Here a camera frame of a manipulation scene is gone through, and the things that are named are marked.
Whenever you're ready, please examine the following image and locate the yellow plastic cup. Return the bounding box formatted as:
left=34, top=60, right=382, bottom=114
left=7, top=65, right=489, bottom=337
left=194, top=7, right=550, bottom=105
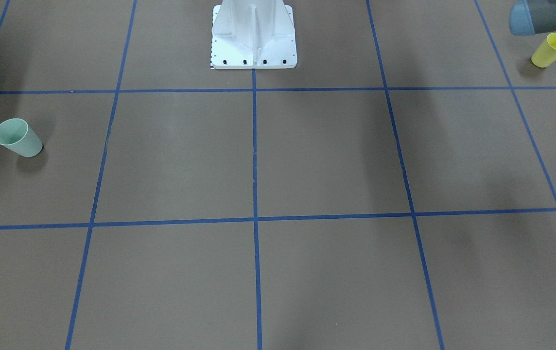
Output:
left=530, top=33, right=556, bottom=68

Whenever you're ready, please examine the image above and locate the white pedestal column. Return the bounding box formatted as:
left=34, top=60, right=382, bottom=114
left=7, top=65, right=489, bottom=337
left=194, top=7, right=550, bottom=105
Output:
left=210, top=0, right=298, bottom=70

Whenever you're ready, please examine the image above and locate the green plastic cup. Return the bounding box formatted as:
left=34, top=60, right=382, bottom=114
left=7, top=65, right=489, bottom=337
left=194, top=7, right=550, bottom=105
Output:
left=0, top=118, right=43, bottom=158

